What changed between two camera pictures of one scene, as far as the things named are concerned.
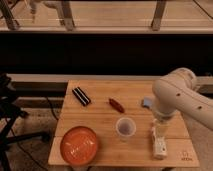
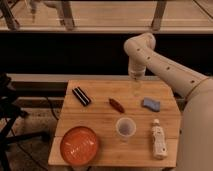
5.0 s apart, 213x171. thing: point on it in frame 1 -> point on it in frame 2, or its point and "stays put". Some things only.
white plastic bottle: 159,140 stays put
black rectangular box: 81,96 stays put
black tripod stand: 9,112 stays put
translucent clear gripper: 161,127 -> 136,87
